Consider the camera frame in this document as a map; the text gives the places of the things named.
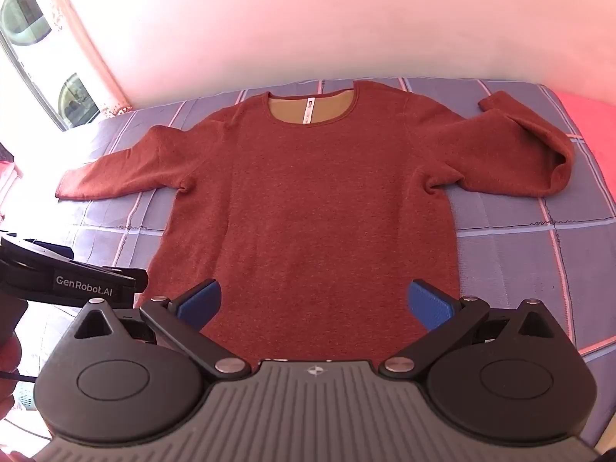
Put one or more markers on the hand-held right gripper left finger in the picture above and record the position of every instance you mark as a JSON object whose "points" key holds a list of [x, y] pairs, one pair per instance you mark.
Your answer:
{"points": [[201, 302]]}

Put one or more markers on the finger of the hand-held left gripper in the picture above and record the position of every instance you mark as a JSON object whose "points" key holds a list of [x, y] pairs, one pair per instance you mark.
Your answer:
{"points": [[137, 280]]}

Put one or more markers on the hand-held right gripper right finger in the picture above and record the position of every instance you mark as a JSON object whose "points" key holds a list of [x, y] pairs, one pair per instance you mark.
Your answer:
{"points": [[426, 304]]}

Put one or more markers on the rust red sweater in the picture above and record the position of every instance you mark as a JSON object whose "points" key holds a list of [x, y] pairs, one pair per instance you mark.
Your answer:
{"points": [[313, 211]]}

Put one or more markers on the person's left hand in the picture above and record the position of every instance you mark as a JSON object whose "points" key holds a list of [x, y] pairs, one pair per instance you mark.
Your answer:
{"points": [[7, 375]]}

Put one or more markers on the blue plaid bed sheet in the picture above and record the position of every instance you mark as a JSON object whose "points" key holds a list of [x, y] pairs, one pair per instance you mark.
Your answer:
{"points": [[519, 250]]}

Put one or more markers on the window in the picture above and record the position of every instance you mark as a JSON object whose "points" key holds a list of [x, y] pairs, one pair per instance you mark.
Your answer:
{"points": [[43, 57]]}

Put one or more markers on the pink pillow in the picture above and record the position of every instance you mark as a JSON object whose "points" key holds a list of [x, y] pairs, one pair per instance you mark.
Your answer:
{"points": [[594, 125]]}

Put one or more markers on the pink lace curtain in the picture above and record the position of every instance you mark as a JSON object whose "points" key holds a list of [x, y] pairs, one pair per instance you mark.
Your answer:
{"points": [[82, 33]]}

